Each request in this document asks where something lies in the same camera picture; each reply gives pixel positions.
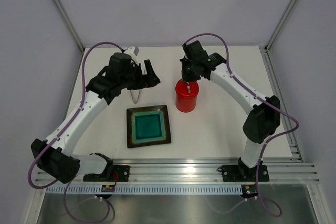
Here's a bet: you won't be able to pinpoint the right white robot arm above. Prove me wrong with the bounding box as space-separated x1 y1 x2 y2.
180 40 280 180

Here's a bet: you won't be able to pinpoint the left aluminium frame post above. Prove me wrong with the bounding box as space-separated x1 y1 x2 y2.
51 0 85 53

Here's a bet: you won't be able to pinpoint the left small circuit board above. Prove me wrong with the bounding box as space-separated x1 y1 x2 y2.
101 185 115 193

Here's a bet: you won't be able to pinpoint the red round lid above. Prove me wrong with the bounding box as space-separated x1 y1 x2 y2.
175 79 200 99

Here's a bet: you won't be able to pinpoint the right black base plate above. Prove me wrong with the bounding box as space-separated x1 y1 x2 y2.
217 165 270 182

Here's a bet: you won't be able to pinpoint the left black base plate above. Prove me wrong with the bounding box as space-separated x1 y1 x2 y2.
83 165 131 183

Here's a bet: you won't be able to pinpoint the aluminium frame post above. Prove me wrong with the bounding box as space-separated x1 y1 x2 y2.
264 0 299 53
51 0 85 53

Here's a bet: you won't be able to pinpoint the right aluminium frame post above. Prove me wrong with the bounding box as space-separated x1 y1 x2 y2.
264 0 299 53

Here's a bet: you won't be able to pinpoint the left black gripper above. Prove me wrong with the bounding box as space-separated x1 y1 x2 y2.
119 60 160 90

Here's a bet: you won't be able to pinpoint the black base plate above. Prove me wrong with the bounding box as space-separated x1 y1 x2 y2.
83 165 131 183
217 165 270 182

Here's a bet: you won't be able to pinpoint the aluminium mounting rail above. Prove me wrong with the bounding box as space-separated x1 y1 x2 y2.
35 157 320 185

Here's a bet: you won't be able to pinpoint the small circuit board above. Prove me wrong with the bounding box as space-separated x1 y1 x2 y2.
101 185 115 193
242 185 258 196

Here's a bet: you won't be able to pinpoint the white slotted cable duct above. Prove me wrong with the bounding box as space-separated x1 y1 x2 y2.
46 184 243 195

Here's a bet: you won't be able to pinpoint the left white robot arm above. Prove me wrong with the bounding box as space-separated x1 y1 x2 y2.
31 52 161 184

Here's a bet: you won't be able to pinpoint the right small circuit board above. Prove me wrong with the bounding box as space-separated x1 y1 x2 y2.
242 185 258 196

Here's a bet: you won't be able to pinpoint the square dark teal plate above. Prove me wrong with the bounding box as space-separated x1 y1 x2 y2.
126 105 172 148

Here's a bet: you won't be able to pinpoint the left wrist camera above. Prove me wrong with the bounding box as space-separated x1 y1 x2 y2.
124 46 139 64

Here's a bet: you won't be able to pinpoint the red cylindrical container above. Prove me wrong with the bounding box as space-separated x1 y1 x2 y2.
175 94 197 113

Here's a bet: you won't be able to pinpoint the long metal tongs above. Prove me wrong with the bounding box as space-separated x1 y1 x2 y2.
130 89 142 104

